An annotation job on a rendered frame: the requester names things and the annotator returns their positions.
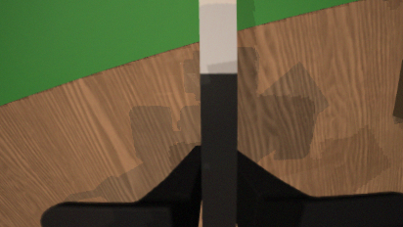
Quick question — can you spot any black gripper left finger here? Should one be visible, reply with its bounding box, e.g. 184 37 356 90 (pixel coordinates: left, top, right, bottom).
40 146 202 227

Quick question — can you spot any green flat mat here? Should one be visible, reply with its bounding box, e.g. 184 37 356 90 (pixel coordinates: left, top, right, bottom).
0 0 358 106

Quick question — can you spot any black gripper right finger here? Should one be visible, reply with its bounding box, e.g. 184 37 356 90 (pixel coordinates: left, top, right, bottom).
237 151 403 227

